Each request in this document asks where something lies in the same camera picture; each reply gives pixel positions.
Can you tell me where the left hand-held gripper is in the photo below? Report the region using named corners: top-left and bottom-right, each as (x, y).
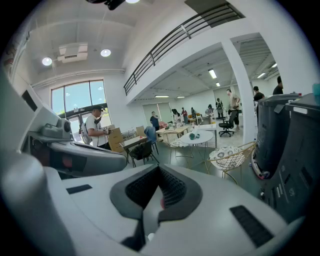
top-left (21, 84), bottom-right (129, 180)

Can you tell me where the black machine with white trim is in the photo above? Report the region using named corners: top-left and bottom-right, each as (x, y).
top-left (253, 92), bottom-right (301, 180)

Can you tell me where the gold wire chair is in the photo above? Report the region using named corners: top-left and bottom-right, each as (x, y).
top-left (206, 141), bottom-right (258, 185)
top-left (161, 129), bottom-right (195, 166)

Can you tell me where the computer monitor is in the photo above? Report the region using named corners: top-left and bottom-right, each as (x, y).
top-left (119, 136), bottom-right (149, 165)

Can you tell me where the cardboard box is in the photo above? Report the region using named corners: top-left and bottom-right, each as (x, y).
top-left (107, 127), bottom-right (126, 153)

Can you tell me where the round floral seat cushion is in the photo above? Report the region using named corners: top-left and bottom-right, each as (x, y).
top-left (169, 139), bottom-right (189, 148)
top-left (209, 146), bottom-right (246, 170)

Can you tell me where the black balcony railing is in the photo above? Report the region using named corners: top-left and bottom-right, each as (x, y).
top-left (123, 2), bottom-right (246, 97)

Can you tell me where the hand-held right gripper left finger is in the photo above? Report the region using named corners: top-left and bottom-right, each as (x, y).
top-left (0, 149), bottom-right (162, 256)

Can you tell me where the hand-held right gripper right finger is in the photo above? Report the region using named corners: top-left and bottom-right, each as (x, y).
top-left (146, 163), bottom-right (306, 256)

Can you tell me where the white ceiling air conditioner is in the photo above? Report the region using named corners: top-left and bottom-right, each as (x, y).
top-left (56, 42), bottom-right (89, 64)

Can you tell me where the long wooden table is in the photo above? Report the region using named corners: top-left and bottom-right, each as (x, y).
top-left (155, 124), bottom-right (191, 142)

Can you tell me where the black office chair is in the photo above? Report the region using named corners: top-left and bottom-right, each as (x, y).
top-left (218, 117), bottom-right (236, 138)

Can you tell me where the white round table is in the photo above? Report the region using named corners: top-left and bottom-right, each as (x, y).
top-left (179, 129), bottom-right (215, 171)

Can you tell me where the white metal cart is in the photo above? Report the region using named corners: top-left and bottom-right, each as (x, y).
top-left (191, 123), bottom-right (219, 148)

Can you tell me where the large window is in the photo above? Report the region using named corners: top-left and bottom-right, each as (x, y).
top-left (50, 79), bottom-right (113, 141)

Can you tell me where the black machine with yellow label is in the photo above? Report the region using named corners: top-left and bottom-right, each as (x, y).
top-left (259, 92), bottom-right (320, 225)

